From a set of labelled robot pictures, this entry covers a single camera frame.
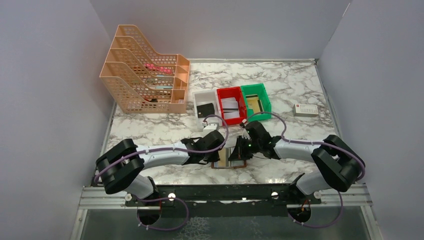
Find brown leather card holder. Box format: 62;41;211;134
211;147;247;169

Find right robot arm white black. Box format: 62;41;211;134
228;121;366;198

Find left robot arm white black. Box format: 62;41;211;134
94;130;228;199

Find black card in white bin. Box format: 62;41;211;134
196;103;215;118

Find white cards in red bin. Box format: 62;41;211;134
221;97;240;120

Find gold cards in green bin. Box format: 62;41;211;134
246;94;263;114

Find small white card box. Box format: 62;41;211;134
293;103;319;117

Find green plastic bin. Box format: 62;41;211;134
240;83;272;122

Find white plastic bin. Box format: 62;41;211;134
192;89;221;130

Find red plastic bin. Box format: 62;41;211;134
216;86;247;126

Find peach plastic file organizer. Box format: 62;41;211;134
99;24;191;114

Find pink item in organizer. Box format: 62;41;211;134
144;63;173;74

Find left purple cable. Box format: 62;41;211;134
93;114;230;185

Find purple cable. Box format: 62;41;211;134
93;114;230;185
243;111;367;181

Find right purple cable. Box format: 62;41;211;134
243;111;367;181

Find black mounting rail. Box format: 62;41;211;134
125;183;322;219

